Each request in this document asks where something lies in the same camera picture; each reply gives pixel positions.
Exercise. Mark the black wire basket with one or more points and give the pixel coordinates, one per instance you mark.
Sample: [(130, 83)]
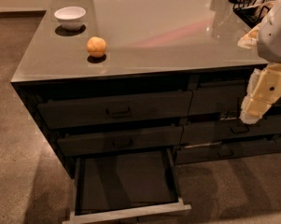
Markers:
[(244, 10)]

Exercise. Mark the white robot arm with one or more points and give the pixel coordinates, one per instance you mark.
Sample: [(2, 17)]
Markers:
[(264, 86)]

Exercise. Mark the top left drawer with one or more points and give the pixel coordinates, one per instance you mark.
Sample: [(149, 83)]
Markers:
[(112, 109)]

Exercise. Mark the dark cabinet counter island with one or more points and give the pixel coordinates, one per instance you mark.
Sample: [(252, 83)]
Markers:
[(151, 46)]

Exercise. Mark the middle left drawer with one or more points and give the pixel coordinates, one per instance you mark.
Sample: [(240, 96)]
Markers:
[(84, 144)]

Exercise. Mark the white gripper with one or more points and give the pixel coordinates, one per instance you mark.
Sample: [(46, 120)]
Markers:
[(274, 39)]

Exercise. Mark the top right drawer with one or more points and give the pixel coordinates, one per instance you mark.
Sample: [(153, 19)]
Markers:
[(218, 97)]

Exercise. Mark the open bottom left drawer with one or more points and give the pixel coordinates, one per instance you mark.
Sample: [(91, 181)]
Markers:
[(127, 188)]

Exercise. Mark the white ceramic bowl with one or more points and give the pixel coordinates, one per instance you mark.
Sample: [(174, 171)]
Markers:
[(70, 18)]

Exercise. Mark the orange fruit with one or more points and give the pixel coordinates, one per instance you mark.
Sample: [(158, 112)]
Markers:
[(96, 47)]

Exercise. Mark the middle right drawer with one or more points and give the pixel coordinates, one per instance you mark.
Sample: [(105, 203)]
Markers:
[(215, 131)]

